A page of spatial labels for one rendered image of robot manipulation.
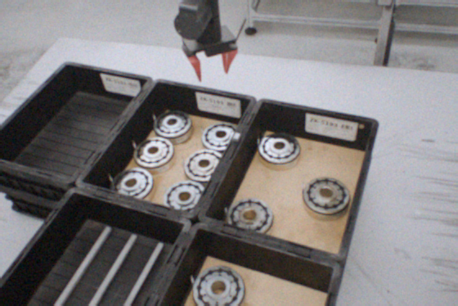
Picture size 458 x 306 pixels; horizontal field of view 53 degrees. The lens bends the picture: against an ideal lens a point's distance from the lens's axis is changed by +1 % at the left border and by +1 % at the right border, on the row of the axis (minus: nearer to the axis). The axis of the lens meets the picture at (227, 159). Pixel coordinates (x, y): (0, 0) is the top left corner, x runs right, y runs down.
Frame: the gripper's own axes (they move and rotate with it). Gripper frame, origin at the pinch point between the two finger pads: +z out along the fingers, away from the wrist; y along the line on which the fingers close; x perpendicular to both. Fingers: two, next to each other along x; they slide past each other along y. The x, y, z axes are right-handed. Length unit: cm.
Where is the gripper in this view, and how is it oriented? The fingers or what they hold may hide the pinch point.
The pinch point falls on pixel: (212, 74)
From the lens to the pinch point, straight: 105.4
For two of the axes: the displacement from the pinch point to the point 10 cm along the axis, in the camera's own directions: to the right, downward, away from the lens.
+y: 9.3, -3.1, 2.1
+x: -3.7, -6.4, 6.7
